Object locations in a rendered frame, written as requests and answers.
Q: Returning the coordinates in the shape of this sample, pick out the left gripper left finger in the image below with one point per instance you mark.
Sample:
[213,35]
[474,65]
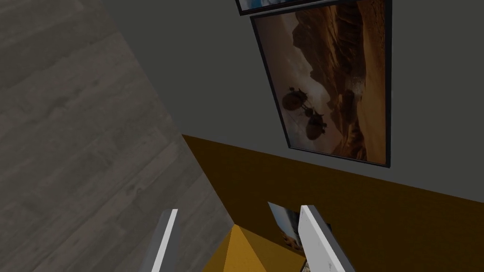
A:
[163,245]

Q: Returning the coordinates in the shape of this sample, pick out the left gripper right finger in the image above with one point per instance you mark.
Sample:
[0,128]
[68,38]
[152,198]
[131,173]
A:
[321,241]

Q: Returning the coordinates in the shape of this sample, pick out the book with landscape cover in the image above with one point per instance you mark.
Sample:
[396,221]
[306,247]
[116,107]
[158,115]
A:
[289,226]

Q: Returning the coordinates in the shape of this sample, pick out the yellow wooden table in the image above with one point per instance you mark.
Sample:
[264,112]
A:
[370,223]

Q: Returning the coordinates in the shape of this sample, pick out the framed desert landscape picture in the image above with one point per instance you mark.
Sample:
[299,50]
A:
[332,83]

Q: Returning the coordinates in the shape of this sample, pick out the framed blue picture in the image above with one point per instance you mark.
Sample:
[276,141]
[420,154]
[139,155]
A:
[272,4]

